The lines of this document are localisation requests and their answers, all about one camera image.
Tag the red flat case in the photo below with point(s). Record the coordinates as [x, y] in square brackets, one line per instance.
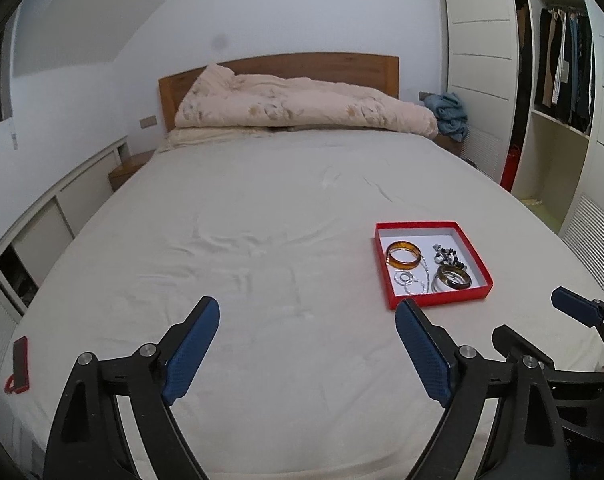
[21, 360]

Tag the wall socket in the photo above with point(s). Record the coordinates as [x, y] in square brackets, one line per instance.
[148, 121]

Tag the wooden headboard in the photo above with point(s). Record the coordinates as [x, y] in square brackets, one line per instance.
[307, 62]

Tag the dark metal bangle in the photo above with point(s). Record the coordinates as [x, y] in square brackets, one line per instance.
[456, 284]

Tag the bed with cream sheet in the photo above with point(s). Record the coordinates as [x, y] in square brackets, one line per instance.
[257, 235]

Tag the wooden nightstand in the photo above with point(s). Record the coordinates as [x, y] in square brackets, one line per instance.
[449, 146]
[129, 170]

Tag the hanging clothes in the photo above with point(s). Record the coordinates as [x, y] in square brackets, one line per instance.
[566, 70]

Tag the red jewelry box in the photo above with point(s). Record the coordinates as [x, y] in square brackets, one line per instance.
[416, 236]

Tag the cream pillow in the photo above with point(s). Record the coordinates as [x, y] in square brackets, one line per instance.
[207, 137]

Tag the pink floral duvet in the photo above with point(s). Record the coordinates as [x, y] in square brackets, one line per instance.
[307, 102]

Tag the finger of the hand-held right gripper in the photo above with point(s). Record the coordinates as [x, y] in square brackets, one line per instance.
[511, 340]
[576, 305]

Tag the white low wall cabinet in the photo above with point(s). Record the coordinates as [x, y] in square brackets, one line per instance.
[42, 220]

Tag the blue crumpled clothes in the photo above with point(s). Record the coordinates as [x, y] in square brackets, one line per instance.
[449, 115]

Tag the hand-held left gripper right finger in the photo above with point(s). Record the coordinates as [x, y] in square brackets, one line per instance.
[424, 355]

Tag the red fire extinguisher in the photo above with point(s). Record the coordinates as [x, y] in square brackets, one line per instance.
[509, 170]

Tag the white wardrobe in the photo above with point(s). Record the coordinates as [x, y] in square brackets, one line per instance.
[476, 35]

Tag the amber resin bangle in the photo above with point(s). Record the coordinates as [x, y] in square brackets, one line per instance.
[404, 263]

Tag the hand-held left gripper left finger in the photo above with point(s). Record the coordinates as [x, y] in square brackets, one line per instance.
[192, 355]

